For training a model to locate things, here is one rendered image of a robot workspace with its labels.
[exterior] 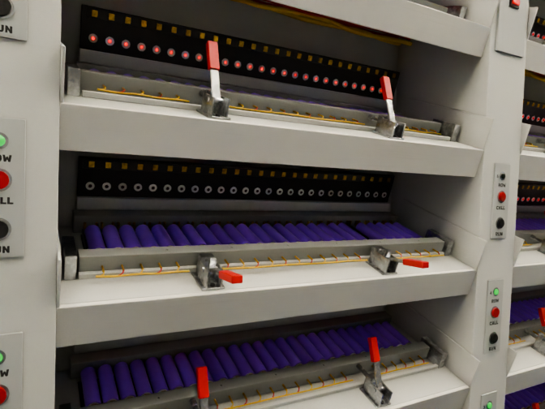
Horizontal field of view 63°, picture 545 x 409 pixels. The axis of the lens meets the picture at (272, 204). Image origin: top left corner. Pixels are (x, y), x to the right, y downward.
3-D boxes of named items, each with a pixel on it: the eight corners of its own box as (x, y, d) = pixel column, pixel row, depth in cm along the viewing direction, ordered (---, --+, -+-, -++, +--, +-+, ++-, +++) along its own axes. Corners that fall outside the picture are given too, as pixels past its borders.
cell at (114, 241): (116, 237, 57) (125, 260, 52) (101, 237, 56) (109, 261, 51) (117, 224, 57) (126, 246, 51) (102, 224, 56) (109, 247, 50)
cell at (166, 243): (163, 236, 60) (176, 258, 55) (150, 236, 59) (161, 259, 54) (165, 224, 60) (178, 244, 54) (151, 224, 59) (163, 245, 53)
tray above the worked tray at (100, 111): (474, 177, 71) (504, 90, 67) (57, 150, 42) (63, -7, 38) (391, 145, 88) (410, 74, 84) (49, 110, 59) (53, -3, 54)
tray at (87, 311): (468, 294, 72) (487, 241, 69) (54, 348, 43) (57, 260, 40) (387, 241, 89) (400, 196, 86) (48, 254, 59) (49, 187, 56)
